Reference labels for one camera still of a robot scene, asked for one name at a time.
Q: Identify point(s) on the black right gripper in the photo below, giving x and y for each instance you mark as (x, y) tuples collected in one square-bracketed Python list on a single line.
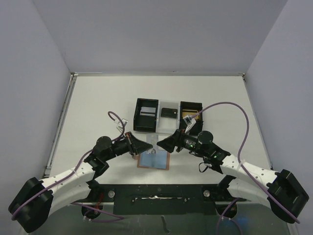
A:
[(177, 140)]

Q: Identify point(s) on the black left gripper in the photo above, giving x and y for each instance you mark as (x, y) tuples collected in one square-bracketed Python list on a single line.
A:
[(134, 145)]

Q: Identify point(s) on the silver VIP card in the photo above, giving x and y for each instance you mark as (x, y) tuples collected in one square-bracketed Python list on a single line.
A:
[(152, 139)]

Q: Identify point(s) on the white bin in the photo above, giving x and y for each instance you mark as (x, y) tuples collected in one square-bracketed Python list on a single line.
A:
[(167, 125)]

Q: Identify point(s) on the tan leather card holder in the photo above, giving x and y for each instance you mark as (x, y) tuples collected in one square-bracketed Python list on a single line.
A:
[(159, 160)]

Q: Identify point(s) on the black bin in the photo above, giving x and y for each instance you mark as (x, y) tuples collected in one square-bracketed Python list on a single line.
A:
[(189, 109), (143, 123)]

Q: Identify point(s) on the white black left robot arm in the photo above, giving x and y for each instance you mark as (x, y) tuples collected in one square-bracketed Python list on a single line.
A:
[(38, 199)]

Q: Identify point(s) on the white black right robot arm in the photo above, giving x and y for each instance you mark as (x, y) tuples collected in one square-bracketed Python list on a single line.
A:
[(279, 191)]

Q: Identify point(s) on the black card in bin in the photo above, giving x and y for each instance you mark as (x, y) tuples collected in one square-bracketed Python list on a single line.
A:
[(169, 113)]

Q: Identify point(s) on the gold card in bin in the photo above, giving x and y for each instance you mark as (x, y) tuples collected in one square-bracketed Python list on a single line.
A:
[(191, 113)]

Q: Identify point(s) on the silver card in bin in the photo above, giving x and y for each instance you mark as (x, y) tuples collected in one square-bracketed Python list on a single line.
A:
[(148, 111)]

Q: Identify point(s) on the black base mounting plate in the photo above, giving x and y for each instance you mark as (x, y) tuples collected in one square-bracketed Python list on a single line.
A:
[(160, 199)]

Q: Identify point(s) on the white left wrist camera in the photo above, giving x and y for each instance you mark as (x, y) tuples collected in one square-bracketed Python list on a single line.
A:
[(120, 125)]

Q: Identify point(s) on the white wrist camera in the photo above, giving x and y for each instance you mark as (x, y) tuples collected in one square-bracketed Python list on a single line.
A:
[(120, 125), (190, 121)]

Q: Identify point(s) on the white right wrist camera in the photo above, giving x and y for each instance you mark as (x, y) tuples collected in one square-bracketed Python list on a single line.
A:
[(190, 121)]

